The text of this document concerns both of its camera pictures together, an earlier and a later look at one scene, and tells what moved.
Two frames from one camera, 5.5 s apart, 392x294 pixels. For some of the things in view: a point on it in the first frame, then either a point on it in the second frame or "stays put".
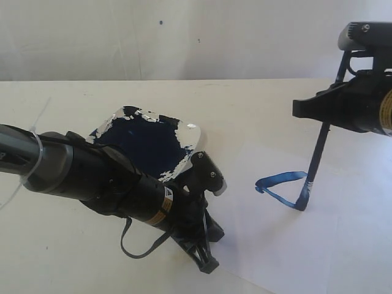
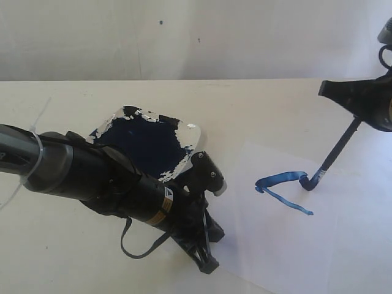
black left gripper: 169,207 stays put
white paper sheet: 341,243 stays put
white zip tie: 40,159 stays put
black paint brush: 306,192 to 310,184
